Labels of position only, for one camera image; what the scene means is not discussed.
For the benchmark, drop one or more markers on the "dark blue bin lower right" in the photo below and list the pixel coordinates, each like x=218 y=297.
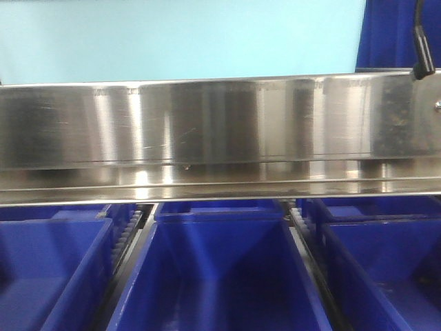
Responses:
x=385 y=275

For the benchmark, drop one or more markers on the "dark blue bin lower middle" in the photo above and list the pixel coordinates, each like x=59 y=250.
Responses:
x=228 y=272

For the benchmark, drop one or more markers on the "white roller track right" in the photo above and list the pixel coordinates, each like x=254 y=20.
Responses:
x=314 y=263

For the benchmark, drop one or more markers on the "stainless steel shelf front rail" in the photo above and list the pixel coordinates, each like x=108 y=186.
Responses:
x=333 y=135

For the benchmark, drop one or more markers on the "light blue plastic bin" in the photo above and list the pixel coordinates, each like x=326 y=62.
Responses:
x=79 y=41

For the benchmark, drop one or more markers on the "dark blue bin rear middle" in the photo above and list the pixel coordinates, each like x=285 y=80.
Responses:
x=224 y=210

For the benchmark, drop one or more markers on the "roller track left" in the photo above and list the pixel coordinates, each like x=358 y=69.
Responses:
x=125 y=255

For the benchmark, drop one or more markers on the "dark blue bin lower left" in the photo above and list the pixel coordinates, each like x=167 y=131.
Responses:
x=54 y=273

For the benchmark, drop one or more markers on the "dark blue bin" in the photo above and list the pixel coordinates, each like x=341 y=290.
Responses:
x=224 y=210
x=54 y=273
x=385 y=275
x=228 y=272
x=398 y=35

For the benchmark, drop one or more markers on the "dark blue bin upper right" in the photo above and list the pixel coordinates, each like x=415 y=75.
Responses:
x=398 y=35

